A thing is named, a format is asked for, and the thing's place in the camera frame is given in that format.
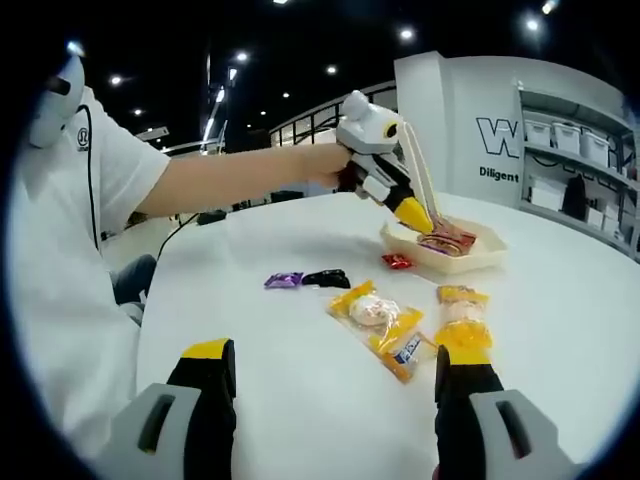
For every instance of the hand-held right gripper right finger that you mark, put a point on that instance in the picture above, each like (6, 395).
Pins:
(460, 400)

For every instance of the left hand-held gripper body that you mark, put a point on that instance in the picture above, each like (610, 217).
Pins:
(367, 127)

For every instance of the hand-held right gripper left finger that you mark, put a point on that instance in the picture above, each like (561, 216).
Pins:
(210, 400)

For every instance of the white food tongs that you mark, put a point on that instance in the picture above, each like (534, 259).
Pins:
(420, 170)

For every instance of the brown purple food packet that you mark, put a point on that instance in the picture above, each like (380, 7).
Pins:
(437, 246)

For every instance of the small red food packet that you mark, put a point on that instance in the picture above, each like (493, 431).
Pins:
(396, 261)

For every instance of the cream hexagonal container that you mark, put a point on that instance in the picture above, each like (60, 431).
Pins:
(465, 262)

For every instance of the yellow food packet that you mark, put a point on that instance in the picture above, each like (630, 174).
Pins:
(462, 320)
(375, 325)

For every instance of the black food packet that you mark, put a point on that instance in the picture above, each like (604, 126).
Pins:
(327, 278)

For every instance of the person's left hand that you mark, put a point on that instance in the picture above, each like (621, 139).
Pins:
(322, 167)

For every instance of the round ceiling spotlights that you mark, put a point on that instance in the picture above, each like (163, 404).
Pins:
(406, 34)

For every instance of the white cardboard box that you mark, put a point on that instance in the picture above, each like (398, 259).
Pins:
(545, 196)

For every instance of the grey metal shelving rack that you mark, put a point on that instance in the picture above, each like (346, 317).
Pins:
(550, 215)

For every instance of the person's blue jeans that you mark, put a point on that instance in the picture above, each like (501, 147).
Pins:
(132, 280)

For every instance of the black backpack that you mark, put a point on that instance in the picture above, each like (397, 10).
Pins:
(575, 196)

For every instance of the shelved white storage bins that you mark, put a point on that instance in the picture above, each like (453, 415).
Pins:
(567, 136)

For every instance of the ceiling air vent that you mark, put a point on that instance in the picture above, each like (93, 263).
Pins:
(155, 131)

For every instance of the white chest-worn device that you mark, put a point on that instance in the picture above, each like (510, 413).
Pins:
(55, 110)

